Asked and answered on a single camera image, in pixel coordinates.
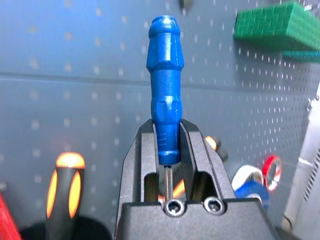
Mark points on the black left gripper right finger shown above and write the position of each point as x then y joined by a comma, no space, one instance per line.
200,160

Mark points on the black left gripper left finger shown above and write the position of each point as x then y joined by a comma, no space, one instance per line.
147,150

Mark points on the blue tape roll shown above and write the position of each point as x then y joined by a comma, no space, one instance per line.
252,190

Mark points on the blue screwdriver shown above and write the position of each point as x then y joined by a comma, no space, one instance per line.
165,75

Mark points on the grey pegboard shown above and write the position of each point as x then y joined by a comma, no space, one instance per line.
75,75

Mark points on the white tape roll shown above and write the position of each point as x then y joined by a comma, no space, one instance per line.
242,175

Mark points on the red tape roll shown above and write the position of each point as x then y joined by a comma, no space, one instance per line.
268,162

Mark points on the black cup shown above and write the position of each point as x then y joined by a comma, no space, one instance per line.
95,230

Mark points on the orange black screwdriver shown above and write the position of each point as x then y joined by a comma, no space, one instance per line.
63,200

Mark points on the teal box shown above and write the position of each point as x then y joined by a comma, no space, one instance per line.
302,55

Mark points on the green box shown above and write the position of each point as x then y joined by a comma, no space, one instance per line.
270,25

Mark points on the red screwdriver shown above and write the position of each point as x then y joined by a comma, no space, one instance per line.
7,220

